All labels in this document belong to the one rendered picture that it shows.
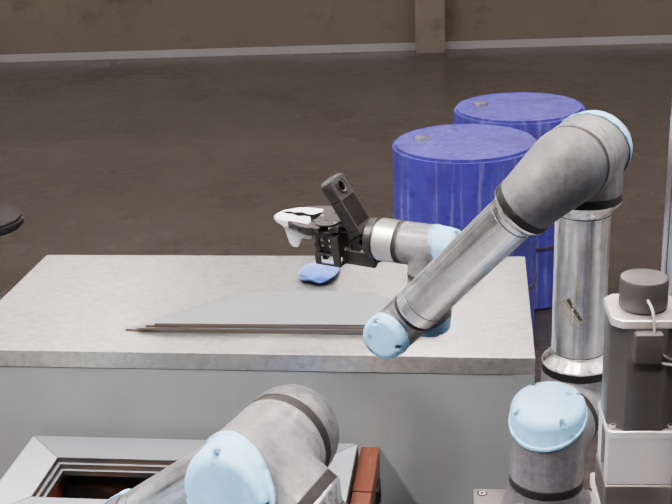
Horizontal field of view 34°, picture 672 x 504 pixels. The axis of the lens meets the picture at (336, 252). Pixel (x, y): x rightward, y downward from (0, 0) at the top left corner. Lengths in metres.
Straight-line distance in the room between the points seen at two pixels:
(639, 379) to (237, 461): 0.53
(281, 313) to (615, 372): 1.26
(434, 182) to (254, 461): 3.28
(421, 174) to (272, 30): 7.50
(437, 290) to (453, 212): 2.68
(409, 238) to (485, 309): 0.77
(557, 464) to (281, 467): 0.66
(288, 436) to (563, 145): 0.63
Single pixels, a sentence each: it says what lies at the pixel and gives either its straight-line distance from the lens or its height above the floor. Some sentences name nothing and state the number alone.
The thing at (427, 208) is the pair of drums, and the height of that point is 0.70.
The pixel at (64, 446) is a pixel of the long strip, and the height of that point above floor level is 0.85.
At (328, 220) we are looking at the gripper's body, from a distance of 1.95.
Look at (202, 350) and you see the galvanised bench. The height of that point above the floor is 1.05.
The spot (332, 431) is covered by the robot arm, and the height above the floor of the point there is 1.46.
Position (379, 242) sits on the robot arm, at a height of 1.44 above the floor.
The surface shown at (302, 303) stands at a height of 1.07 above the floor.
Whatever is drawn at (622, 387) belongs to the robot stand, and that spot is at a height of 1.44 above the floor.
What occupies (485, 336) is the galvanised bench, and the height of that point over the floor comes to 1.05.
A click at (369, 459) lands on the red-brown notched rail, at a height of 0.83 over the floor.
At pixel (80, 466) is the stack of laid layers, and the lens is 2.52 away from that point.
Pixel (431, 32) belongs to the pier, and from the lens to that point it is 11.51.
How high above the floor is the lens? 2.09
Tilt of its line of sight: 20 degrees down
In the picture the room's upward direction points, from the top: 3 degrees counter-clockwise
